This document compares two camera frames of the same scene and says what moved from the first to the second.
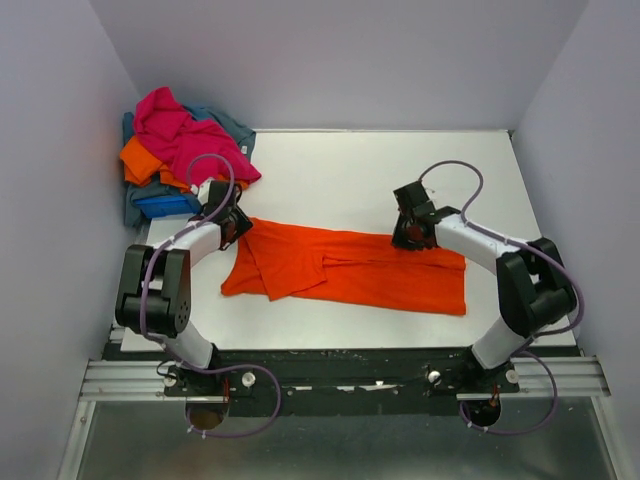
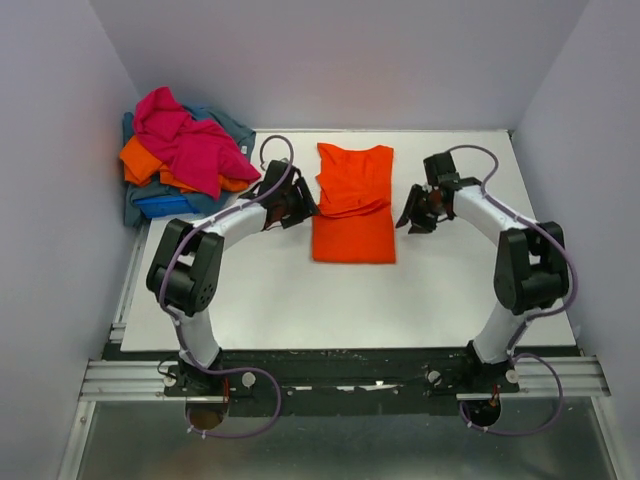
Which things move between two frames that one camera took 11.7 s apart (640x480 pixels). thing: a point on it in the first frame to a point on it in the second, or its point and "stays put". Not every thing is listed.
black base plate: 342,381 stays put
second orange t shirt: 142,167 stays put
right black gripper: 400,241 to 420,224
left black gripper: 243,225 to 306,205
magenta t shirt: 175,136 stays put
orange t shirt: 277,258 to 355,222
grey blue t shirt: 138,190 stays put
